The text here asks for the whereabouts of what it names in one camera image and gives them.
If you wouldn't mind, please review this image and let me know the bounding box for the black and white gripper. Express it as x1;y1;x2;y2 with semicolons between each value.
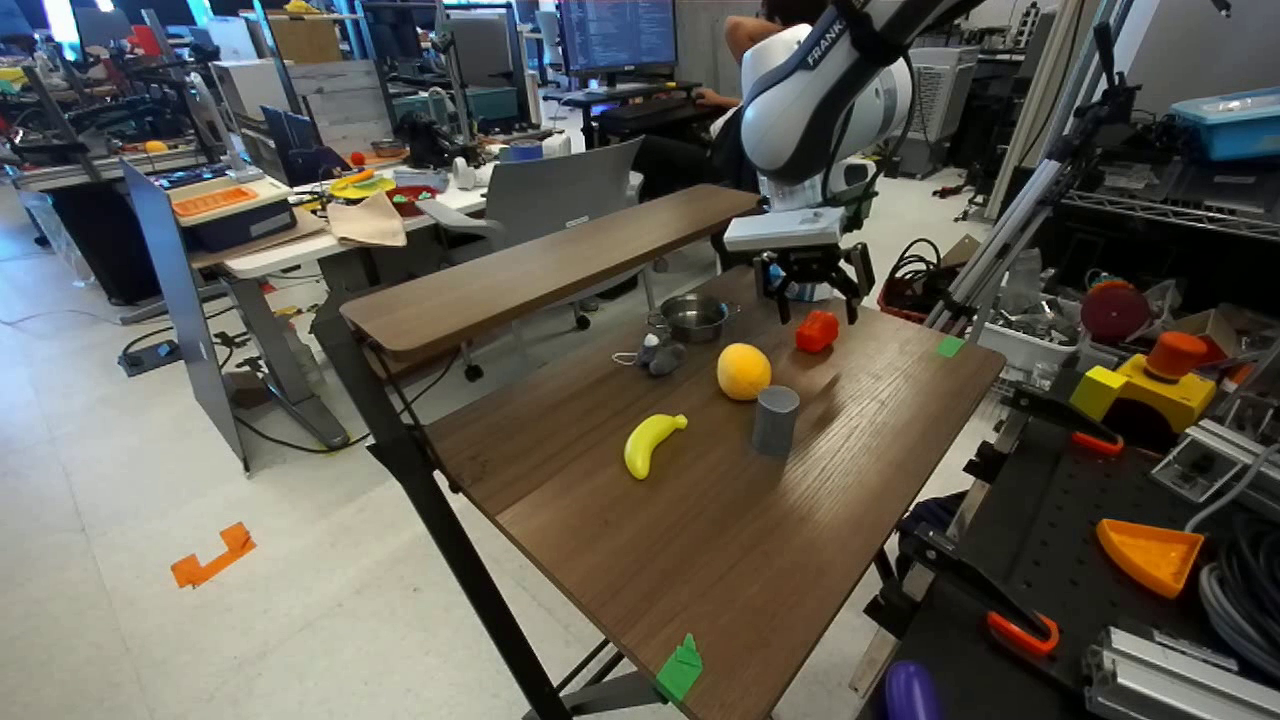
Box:
725;210;876;324

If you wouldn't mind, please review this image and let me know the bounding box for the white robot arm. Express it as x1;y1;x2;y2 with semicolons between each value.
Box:
725;0;981;321

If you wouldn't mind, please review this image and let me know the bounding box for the yellow orange toy fruit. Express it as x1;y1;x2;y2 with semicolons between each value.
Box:
718;346;771;401

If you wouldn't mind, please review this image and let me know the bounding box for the grey plastic cup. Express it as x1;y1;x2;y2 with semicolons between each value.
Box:
751;386;802;457

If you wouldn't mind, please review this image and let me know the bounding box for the green tape marker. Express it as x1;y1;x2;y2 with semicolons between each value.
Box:
658;636;704;699
936;336;966;359

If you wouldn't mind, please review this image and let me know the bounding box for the person in black skirt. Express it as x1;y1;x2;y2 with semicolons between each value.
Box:
633;0;829;201

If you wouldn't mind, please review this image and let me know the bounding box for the small grey toy figure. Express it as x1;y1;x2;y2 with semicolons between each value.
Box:
617;333;684;381

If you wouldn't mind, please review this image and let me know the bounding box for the yellow toy banana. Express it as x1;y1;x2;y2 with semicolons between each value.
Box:
625;414;688;482

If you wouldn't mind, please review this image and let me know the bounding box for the grey office chair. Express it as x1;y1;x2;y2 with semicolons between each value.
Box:
424;136;647;255

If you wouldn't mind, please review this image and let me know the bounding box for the orange black clamp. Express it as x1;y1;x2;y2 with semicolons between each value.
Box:
1014;390;1126;461
916;532;1059;663

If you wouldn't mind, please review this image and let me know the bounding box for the computer monitor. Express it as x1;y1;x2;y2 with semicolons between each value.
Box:
561;0;678;76

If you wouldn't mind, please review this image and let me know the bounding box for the yellow box red button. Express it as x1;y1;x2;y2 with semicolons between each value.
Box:
1068;333;1220;433

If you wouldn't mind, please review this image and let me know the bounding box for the wooden bench shelf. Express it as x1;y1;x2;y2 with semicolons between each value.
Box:
340;183;757;356

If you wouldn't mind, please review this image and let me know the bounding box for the purple toy eggplant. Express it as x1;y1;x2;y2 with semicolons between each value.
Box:
880;659;945;720

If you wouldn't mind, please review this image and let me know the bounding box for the orange plastic wedge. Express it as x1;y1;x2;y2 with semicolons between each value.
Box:
1097;520;1203;601

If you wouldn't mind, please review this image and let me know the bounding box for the orange floor tape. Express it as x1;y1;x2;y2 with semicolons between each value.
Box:
171;520;255;590

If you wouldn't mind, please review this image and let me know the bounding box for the aluminium extrusion rail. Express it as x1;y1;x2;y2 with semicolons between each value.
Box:
1084;629;1280;720

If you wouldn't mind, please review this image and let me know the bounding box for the coiled black cable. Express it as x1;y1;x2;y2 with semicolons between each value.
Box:
1198;506;1280;686

